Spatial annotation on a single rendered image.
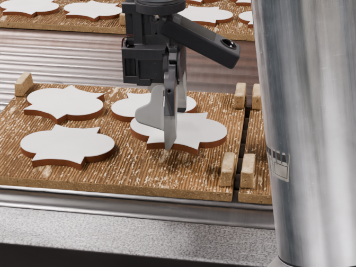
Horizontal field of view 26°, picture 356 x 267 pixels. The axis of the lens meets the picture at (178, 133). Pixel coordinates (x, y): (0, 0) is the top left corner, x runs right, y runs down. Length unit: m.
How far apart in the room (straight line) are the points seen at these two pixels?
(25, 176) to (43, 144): 0.08
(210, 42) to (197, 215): 0.24
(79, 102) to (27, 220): 0.32
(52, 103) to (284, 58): 0.81
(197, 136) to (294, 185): 0.56
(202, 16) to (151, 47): 0.71
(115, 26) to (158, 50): 0.68
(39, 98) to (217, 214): 0.44
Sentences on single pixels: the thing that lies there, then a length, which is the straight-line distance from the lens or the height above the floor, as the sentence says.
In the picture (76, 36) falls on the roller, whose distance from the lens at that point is 1.75.
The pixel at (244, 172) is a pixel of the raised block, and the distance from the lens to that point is 1.07.
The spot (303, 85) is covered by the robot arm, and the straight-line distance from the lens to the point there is 0.56.
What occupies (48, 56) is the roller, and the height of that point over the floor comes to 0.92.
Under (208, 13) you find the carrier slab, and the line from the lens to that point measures 1.80.
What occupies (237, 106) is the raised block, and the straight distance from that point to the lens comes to 1.32.
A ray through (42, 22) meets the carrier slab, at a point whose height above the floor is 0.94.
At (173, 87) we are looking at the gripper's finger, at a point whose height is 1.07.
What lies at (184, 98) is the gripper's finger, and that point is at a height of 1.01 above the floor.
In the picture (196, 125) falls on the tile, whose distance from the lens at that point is 1.15.
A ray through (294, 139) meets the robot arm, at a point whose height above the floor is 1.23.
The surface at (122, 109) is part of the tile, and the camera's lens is 1.29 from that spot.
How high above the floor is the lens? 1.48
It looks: 26 degrees down
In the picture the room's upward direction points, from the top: straight up
